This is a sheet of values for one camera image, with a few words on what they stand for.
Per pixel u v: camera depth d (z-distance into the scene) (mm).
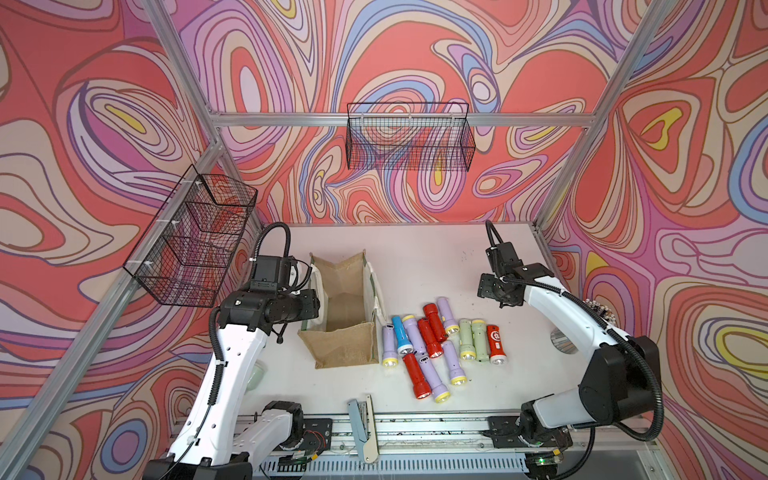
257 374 805
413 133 955
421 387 783
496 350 846
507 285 616
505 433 731
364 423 736
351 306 939
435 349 846
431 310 930
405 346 843
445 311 928
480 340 863
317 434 726
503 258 664
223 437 378
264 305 470
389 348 854
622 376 411
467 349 843
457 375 802
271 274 531
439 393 772
